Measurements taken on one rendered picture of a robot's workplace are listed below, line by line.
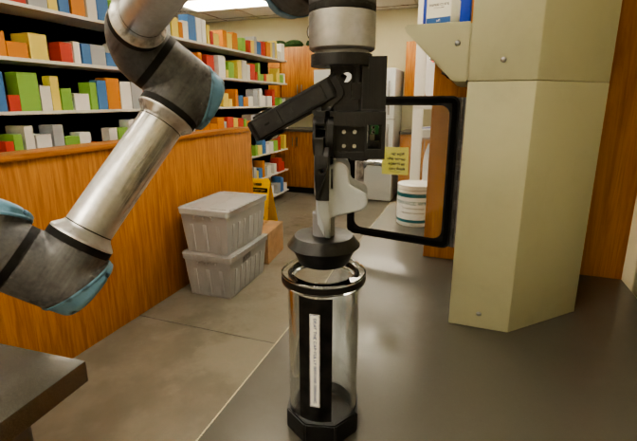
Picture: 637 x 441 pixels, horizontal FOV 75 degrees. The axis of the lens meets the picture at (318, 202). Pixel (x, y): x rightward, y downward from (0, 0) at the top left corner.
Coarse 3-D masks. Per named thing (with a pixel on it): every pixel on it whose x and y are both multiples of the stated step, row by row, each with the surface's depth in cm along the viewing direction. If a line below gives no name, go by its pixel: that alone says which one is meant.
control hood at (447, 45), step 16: (416, 32) 75; (432, 32) 74; (448, 32) 73; (464, 32) 72; (432, 48) 75; (448, 48) 74; (464, 48) 73; (448, 64) 74; (464, 64) 73; (464, 80) 74
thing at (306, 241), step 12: (312, 228) 55; (336, 228) 55; (300, 240) 51; (312, 240) 50; (324, 240) 50; (336, 240) 50; (348, 240) 51; (300, 252) 50; (312, 252) 49; (324, 252) 49; (336, 252) 49; (348, 252) 50; (300, 264) 52; (312, 264) 50; (324, 264) 50; (336, 264) 50
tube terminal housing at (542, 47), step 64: (512, 0) 69; (576, 0) 70; (512, 64) 71; (576, 64) 74; (512, 128) 73; (576, 128) 77; (512, 192) 75; (576, 192) 81; (512, 256) 78; (576, 256) 86; (448, 320) 85; (512, 320) 81
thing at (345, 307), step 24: (288, 264) 56; (360, 264) 56; (288, 288) 51; (312, 288) 49; (336, 288) 49; (288, 312) 55; (336, 312) 51; (336, 336) 51; (336, 360) 52; (336, 384) 53; (336, 408) 54
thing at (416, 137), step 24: (408, 120) 111; (432, 120) 108; (408, 144) 112; (432, 144) 109; (384, 168) 117; (408, 168) 113; (432, 168) 110; (384, 192) 118; (408, 192) 115; (432, 192) 111; (360, 216) 124; (384, 216) 120; (408, 216) 116; (432, 216) 113
